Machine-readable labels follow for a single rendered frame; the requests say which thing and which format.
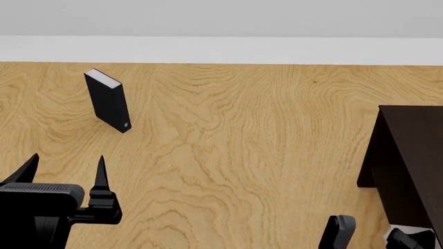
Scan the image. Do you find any dark brown wooden cabinet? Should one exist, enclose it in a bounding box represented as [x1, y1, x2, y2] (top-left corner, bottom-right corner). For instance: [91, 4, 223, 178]
[356, 104, 443, 249]

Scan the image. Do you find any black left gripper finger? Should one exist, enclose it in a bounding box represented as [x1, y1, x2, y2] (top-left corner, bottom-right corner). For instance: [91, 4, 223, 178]
[0, 152, 40, 184]
[87, 154, 117, 208]

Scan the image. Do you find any black book with white pages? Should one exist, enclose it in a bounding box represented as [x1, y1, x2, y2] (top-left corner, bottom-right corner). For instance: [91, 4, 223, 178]
[84, 68, 133, 134]

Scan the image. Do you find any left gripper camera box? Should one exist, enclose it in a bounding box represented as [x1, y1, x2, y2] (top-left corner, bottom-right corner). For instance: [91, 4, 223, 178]
[0, 182, 85, 209]

